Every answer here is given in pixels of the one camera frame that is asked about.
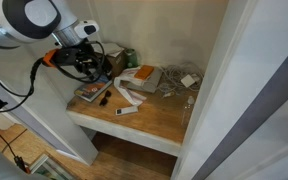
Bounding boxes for white power adapter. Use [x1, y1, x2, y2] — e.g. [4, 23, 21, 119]
[181, 75, 195, 88]

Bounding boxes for white door frame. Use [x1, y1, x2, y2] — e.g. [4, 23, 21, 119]
[171, 0, 288, 180]

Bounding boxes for white plastic bag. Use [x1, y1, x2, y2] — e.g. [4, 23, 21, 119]
[114, 67, 146, 106]

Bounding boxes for brown cardboard box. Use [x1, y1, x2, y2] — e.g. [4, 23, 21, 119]
[95, 43, 126, 78]

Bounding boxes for framed picture on floor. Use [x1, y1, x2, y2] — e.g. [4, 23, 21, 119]
[29, 154, 76, 180]

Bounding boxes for grey flat box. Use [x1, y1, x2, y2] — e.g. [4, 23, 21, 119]
[127, 67, 162, 93]

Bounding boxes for orange notebook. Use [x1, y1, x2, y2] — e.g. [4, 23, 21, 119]
[134, 65, 154, 80]

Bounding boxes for clear plastic bottle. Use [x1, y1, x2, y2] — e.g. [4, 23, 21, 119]
[181, 96, 195, 127]

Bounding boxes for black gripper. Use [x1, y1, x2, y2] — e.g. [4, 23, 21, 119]
[52, 41, 112, 80]

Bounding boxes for tangled white cables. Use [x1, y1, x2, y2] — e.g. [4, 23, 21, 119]
[157, 62, 205, 99]

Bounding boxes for green glass jar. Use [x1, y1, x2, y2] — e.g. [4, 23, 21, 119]
[125, 49, 138, 68]

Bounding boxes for black sunglasses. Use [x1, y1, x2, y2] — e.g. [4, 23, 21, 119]
[99, 90, 111, 106]

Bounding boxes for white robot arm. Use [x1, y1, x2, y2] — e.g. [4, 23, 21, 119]
[0, 0, 107, 82]

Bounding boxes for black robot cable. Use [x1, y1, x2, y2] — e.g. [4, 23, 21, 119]
[0, 40, 106, 113]

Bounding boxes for wooden shelf with white edge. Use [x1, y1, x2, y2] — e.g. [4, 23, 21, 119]
[66, 64, 202, 158]

